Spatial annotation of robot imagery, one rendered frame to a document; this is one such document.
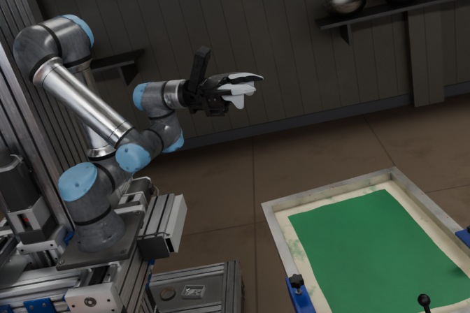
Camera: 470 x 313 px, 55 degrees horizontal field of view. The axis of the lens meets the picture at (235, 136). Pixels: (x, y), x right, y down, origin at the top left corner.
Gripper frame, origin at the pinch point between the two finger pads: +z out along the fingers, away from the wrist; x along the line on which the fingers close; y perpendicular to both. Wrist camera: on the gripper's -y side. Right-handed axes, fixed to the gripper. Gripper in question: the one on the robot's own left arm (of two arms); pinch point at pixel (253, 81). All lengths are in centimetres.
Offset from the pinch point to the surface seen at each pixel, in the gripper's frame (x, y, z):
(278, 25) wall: -317, 100, -128
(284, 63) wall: -312, 139, -129
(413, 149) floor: -251, 204, -3
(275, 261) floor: -94, 182, -73
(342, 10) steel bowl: -299, 88, -57
